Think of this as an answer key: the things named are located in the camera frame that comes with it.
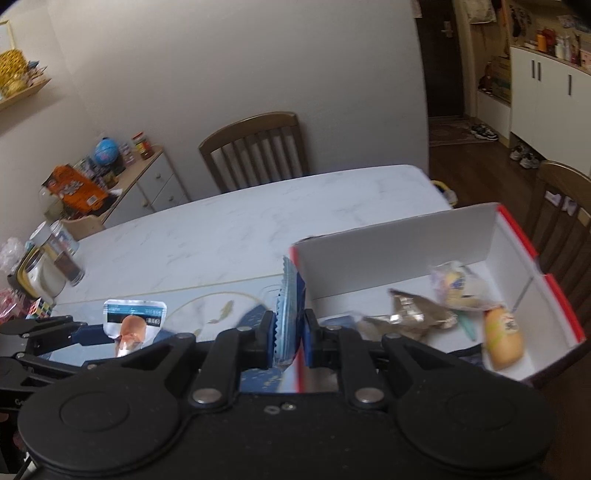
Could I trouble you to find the red shoe box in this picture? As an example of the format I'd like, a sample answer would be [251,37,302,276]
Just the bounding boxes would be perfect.
[290,202,585,394]

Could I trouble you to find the red lid sauce bottle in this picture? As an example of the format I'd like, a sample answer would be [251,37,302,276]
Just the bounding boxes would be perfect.
[133,131,154,160]

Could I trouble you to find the white sneakers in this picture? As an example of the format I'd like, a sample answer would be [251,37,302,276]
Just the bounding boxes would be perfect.
[510,144,541,169]

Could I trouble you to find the patterned doormat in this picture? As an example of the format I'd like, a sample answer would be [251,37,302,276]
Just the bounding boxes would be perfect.
[428,117,498,149]

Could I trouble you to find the blue printed table mat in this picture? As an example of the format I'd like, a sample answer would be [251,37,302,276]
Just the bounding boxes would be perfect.
[46,276,306,394]

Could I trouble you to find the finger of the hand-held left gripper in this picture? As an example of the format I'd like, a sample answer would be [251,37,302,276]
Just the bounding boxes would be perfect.
[13,340,94,368]
[0,315,116,348]

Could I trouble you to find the wooden wall shelf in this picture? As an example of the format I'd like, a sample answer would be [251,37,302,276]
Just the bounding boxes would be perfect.
[0,76,52,112]

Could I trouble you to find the pink plastic packet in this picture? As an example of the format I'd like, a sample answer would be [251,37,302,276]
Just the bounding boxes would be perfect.
[0,288,29,324]

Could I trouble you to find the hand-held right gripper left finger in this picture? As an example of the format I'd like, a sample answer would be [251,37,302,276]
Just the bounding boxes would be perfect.
[83,310,277,408]

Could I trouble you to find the orange snack bag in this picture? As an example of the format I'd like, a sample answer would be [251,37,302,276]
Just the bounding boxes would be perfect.
[44,165,110,216]

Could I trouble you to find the white jar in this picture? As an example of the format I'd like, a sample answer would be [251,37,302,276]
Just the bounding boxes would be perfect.
[18,251,66,299]

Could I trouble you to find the white cupboard black handles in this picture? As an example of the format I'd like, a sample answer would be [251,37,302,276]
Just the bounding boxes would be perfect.
[510,44,591,163]

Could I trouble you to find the colourful puzzle cube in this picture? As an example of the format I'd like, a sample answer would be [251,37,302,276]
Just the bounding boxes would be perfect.
[25,298,57,319]

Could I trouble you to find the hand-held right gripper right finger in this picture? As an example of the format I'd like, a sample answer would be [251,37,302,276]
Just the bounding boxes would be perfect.
[303,309,484,409]

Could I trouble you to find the dark wooden slatted chair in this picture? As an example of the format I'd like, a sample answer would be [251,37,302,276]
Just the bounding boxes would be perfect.
[198,111,310,195]

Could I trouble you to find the beige tote bag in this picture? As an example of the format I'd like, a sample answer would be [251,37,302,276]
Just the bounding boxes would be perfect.
[466,0,498,23]

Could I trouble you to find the white and yellow object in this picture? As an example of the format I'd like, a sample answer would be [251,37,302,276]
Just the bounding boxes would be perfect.
[431,180,458,206]

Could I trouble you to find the white side cabinet wooden top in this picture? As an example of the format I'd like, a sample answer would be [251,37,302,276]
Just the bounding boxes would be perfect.
[99,147,191,230]

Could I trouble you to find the silver packet orange picture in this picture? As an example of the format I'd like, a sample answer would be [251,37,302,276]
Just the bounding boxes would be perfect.
[102,299,168,359]

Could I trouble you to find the yellow bread packet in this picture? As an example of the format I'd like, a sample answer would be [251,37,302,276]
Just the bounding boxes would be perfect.
[482,305,525,371]

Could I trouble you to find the wooden entry shelf niche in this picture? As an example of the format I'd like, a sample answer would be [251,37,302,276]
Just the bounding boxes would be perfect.
[475,0,513,106]

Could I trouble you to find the pale wooden chair back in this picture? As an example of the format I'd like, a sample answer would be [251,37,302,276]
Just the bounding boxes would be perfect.
[60,215,107,241]

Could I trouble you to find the gold tinsel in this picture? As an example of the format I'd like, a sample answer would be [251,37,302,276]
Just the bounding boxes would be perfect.
[0,50,30,96]

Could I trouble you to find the gold foil snack packet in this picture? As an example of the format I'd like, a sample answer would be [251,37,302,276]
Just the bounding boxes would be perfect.
[362,288,458,343]

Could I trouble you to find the glass tea bottle white lid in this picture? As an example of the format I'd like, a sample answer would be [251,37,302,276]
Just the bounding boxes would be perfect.
[46,222,86,287]

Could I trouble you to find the blue globe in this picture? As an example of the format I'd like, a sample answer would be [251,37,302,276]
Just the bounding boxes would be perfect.
[95,137,117,166]

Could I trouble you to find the dark entrance door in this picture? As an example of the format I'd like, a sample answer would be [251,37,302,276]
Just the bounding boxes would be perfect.
[416,0,465,121]

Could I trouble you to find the clear bun packet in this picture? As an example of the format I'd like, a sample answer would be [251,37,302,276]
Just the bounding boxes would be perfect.
[429,261,502,310]

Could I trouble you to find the blue tissue pack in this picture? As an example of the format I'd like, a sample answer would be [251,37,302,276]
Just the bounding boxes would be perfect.
[274,256,308,370]

